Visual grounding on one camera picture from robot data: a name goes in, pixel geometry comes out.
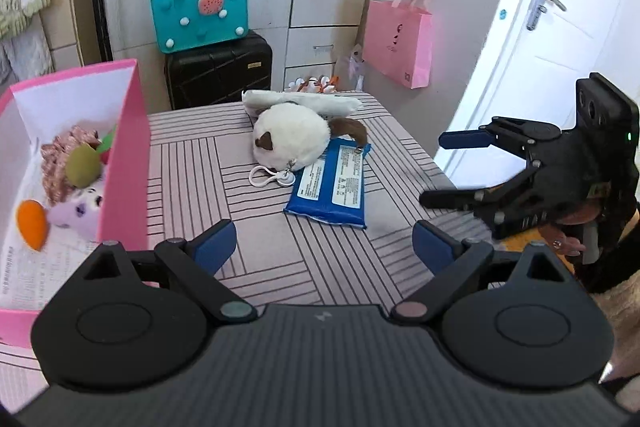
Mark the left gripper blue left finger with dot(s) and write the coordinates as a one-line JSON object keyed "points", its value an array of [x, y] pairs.
{"points": [[214, 247]]}

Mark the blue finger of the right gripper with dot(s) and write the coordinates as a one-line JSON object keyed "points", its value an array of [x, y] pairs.
{"points": [[463, 140], [452, 199]]}

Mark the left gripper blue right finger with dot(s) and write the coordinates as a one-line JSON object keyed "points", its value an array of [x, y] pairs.
{"points": [[434, 247]]}

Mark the blue wet wipes pack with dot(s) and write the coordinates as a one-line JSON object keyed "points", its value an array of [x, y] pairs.
{"points": [[331, 190]]}

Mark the white brown plush dog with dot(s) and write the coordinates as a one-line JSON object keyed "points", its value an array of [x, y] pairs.
{"points": [[288, 137]]}

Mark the red strawberry plush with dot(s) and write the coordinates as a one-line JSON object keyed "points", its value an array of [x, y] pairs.
{"points": [[104, 148]]}

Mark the green plush ball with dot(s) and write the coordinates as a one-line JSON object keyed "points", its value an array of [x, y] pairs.
{"points": [[83, 166]]}

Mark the floral pink scrunchie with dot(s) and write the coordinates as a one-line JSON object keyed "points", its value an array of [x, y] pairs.
{"points": [[54, 157]]}

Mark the orange plush ball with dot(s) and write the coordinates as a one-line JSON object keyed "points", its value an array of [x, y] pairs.
{"points": [[32, 223]]}

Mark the person's right hand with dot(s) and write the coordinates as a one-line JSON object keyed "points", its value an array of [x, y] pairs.
{"points": [[564, 236]]}

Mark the pink paper shopping bag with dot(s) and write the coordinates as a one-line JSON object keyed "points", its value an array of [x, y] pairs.
{"points": [[398, 41]]}

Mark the white door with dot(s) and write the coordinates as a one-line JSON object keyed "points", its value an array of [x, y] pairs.
{"points": [[547, 46]]}

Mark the pink cardboard storage box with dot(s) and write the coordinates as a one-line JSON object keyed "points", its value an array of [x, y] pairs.
{"points": [[34, 112]]}

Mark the black suitcase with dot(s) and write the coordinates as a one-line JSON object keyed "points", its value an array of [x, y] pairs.
{"points": [[218, 73]]}

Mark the printed paper sheet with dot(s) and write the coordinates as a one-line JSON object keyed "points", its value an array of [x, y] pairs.
{"points": [[29, 278]]}

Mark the teal felt tote bag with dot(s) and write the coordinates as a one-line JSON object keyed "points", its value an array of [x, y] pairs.
{"points": [[182, 25]]}

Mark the white knit pants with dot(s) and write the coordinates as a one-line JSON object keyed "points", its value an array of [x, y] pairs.
{"points": [[26, 55]]}

